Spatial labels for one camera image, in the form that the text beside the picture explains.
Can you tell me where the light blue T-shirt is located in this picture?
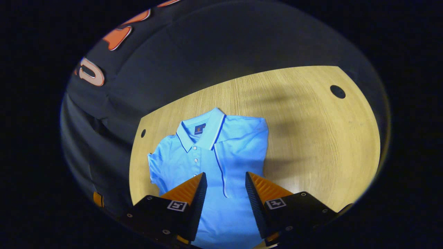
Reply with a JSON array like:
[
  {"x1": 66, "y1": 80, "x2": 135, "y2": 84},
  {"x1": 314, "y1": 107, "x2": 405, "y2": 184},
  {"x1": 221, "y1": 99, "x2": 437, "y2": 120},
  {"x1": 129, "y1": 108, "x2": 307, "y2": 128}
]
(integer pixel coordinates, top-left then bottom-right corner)
[{"x1": 147, "y1": 107, "x2": 270, "y2": 249}]

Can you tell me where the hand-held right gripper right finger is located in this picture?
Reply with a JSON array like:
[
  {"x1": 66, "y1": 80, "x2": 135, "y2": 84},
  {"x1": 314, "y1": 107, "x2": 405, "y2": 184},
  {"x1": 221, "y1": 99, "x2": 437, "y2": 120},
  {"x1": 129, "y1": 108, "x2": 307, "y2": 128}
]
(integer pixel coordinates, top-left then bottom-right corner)
[{"x1": 245, "y1": 171, "x2": 353, "y2": 248}]

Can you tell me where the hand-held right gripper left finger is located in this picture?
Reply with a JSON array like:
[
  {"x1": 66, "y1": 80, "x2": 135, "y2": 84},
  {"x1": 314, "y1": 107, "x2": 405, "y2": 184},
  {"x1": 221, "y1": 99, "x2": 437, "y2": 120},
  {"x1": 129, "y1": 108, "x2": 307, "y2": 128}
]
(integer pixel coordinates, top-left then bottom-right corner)
[{"x1": 119, "y1": 172, "x2": 208, "y2": 247}]

